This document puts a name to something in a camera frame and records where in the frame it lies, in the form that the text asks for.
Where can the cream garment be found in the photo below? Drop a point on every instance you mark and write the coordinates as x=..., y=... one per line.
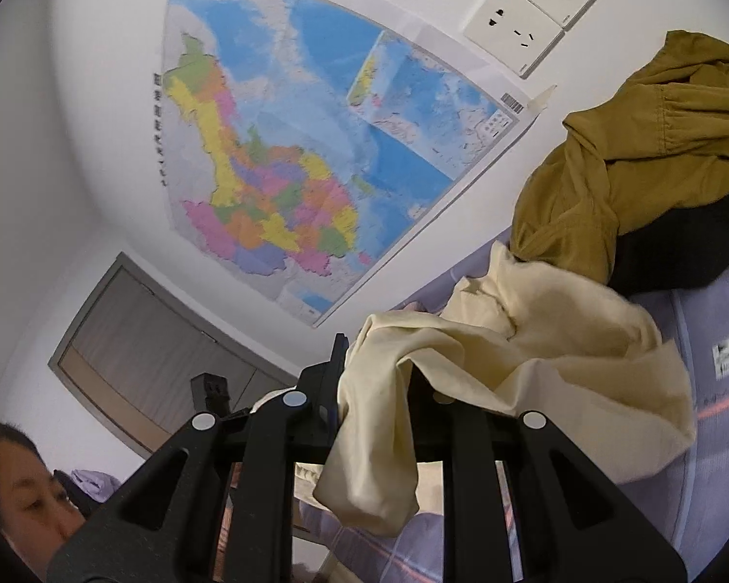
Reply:
x=553, y=364

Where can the black garment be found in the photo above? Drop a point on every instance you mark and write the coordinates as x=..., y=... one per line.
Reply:
x=692, y=249

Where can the person's head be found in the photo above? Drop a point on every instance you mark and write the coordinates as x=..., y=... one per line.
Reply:
x=18, y=498

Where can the purple plaid bed sheet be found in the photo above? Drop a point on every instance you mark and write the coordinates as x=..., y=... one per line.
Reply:
x=704, y=498

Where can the olive green garment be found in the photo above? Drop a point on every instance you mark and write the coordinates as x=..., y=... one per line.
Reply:
x=613, y=182

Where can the small purple cloth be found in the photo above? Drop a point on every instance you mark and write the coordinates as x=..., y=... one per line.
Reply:
x=92, y=484

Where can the colourful wall map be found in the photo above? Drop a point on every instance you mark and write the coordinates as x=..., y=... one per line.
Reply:
x=267, y=152

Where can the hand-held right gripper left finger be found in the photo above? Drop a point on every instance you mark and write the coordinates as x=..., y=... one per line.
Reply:
x=338, y=358

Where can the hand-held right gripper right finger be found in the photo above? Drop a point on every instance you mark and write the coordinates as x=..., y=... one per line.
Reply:
x=430, y=428

